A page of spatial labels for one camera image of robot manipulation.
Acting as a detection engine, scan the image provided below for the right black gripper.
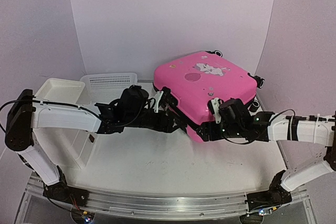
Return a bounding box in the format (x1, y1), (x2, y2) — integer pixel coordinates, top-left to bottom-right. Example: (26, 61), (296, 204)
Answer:
(197, 121), (245, 143)

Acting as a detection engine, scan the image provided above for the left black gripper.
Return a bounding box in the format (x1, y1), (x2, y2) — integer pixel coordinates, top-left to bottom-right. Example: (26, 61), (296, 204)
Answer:
(125, 111), (186, 134)

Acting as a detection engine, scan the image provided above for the pink hard-shell suitcase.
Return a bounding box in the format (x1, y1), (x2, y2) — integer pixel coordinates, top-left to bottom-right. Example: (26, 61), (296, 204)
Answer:
(153, 50), (265, 143)

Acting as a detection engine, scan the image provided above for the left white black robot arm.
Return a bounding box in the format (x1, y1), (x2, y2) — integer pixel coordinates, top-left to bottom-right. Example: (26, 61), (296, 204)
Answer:
(3, 85), (187, 201)

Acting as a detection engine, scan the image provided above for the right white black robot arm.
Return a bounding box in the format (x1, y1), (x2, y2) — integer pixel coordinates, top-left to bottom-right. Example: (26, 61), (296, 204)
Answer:
(196, 99), (335, 216)

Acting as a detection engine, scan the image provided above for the white perforated plastic basket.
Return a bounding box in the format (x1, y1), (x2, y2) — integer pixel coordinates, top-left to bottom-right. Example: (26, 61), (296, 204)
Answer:
(80, 73), (138, 103)

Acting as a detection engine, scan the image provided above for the white rectangular foam box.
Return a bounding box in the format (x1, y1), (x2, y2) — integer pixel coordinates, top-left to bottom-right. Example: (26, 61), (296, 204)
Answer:
(33, 78), (100, 169)

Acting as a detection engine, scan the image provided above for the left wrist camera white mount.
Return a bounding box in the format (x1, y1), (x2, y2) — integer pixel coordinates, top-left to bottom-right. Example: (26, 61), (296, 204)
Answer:
(153, 91), (164, 113)

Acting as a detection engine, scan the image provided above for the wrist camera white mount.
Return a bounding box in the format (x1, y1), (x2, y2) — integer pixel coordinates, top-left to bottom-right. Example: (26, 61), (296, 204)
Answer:
(207, 98), (222, 124)
(153, 91), (164, 113)

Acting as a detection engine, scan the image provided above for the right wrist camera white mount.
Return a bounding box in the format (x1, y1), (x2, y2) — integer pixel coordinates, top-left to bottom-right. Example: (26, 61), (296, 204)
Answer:
(207, 98), (222, 124)

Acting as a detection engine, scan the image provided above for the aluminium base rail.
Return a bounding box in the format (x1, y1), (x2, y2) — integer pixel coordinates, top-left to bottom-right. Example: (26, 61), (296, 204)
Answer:
(26, 173), (309, 220)

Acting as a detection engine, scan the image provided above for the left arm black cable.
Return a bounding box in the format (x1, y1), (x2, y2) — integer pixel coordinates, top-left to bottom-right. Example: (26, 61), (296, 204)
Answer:
(0, 98), (35, 135)

